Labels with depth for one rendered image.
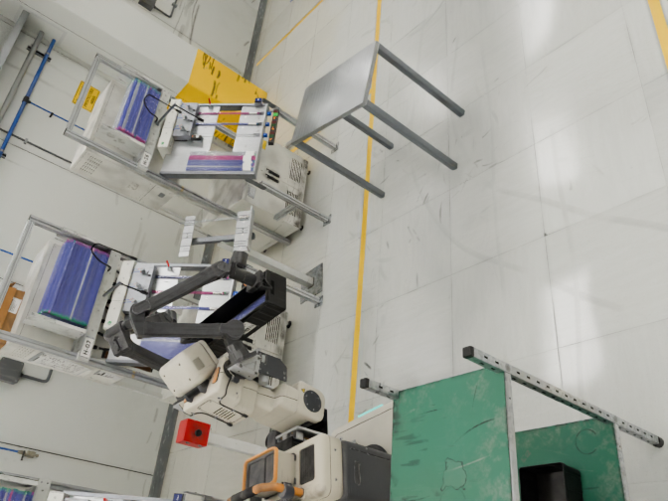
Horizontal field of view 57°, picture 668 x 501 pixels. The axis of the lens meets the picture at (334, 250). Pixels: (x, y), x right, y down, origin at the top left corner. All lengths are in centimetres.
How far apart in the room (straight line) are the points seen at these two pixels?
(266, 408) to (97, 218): 366
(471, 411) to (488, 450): 13
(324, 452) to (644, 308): 143
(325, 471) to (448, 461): 78
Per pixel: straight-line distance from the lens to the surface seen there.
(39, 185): 599
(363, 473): 270
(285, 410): 276
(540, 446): 246
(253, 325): 283
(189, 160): 468
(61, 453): 540
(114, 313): 407
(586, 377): 284
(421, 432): 199
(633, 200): 306
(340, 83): 382
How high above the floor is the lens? 236
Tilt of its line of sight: 31 degrees down
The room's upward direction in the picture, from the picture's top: 63 degrees counter-clockwise
